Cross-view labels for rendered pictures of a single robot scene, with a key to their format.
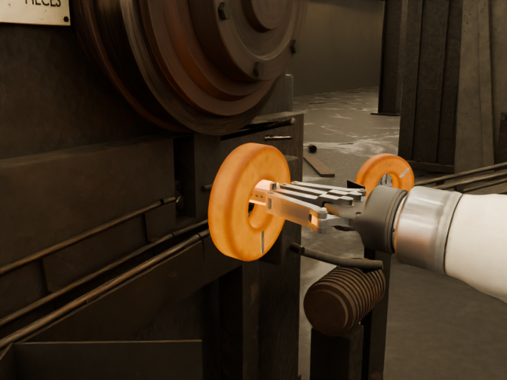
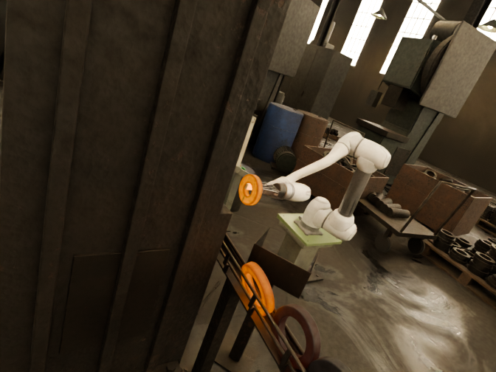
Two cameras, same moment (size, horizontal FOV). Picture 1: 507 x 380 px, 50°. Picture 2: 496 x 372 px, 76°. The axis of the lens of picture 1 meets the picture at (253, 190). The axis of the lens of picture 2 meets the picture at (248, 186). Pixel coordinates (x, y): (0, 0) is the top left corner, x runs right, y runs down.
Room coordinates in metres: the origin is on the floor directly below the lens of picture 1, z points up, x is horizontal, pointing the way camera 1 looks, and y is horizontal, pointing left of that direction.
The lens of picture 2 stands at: (0.27, 1.42, 1.41)
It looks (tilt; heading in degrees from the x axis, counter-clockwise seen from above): 21 degrees down; 287
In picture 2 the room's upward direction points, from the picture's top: 20 degrees clockwise
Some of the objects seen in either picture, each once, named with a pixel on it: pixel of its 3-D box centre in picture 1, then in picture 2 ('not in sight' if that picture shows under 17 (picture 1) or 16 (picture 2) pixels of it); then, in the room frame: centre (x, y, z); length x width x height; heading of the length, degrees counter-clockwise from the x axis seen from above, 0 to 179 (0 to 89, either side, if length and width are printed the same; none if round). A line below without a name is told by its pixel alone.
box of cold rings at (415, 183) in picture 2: not in sight; (434, 201); (-0.91, -3.87, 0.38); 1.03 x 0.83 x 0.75; 150
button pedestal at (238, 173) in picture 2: not in sight; (228, 195); (1.14, -0.91, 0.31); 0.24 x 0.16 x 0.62; 147
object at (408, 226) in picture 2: not in sight; (392, 198); (-0.21, -2.54, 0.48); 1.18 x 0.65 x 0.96; 137
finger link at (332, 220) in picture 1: (338, 219); not in sight; (0.59, -0.10, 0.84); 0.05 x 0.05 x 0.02; 58
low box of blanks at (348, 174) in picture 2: not in sight; (336, 181); (0.45, -2.80, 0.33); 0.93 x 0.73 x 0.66; 154
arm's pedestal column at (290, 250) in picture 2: not in sight; (297, 251); (0.42, -0.90, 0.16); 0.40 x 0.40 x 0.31; 55
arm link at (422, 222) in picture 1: (427, 228); (284, 190); (0.57, -0.19, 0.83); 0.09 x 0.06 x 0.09; 147
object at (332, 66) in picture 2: not in sight; (308, 100); (1.76, -5.27, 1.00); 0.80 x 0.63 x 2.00; 152
